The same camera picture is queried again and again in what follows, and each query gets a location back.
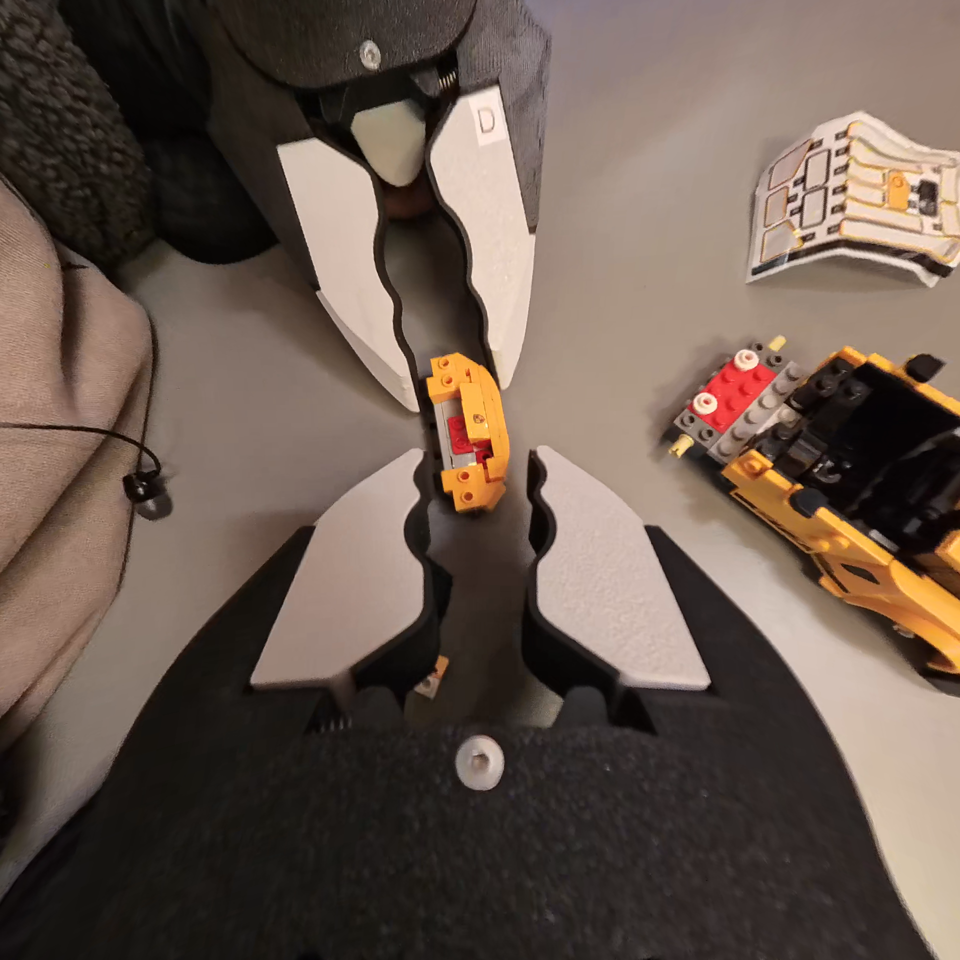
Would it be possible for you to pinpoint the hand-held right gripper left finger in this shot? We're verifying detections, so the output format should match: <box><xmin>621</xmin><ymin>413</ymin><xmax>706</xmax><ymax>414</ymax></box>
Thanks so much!
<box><xmin>248</xmin><ymin>447</ymin><xmax>453</xmax><ymax>694</ymax></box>

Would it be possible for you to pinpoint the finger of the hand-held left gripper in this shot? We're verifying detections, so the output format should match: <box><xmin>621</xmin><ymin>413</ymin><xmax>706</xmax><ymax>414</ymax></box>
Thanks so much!
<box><xmin>425</xmin><ymin>84</ymin><xmax>540</xmax><ymax>391</ymax></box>
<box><xmin>276</xmin><ymin>131</ymin><xmax>429</xmax><ymax>414</ymax></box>

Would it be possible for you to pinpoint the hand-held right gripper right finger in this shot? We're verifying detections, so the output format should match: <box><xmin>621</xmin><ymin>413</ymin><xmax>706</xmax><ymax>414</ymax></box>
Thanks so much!
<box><xmin>524</xmin><ymin>446</ymin><xmax>711</xmax><ymax>694</ymax></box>

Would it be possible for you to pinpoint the small orange white lego piece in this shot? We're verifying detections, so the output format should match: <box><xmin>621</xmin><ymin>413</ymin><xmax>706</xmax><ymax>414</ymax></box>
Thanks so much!
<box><xmin>411</xmin><ymin>654</ymin><xmax>453</xmax><ymax>700</ymax></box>

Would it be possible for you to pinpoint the orange red grey lego assembly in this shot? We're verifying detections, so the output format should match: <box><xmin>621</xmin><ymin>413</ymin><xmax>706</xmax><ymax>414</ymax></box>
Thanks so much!
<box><xmin>423</xmin><ymin>351</ymin><xmax>516</xmax><ymax>516</ymax></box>

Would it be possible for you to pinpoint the yellow lego car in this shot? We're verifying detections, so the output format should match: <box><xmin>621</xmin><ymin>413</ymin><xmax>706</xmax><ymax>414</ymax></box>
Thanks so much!
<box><xmin>666</xmin><ymin>341</ymin><xmax>960</xmax><ymax>679</ymax></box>

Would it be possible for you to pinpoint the dark fleece jacket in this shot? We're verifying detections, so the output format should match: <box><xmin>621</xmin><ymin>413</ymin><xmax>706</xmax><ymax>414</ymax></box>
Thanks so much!
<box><xmin>0</xmin><ymin>0</ymin><xmax>282</xmax><ymax>274</ymax></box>

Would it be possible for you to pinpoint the beige garment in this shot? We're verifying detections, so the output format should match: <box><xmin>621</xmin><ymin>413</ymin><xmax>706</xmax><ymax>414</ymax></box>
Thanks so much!
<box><xmin>0</xmin><ymin>177</ymin><xmax>160</xmax><ymax>754</ymax></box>

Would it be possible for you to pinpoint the sticker sheet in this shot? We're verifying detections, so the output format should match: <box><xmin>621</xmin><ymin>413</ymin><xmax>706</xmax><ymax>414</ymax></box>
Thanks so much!
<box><xmin>744</xmin><ymin>111</ymin><xmax>960</xmax><ymax>288</ymax></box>

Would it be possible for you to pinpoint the black wired earbud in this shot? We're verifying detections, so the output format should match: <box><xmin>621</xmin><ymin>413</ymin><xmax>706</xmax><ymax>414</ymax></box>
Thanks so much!
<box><xmin>0</xmin><ymin>248</ymin><xmax>175</xmax><ymax>520</ymax></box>

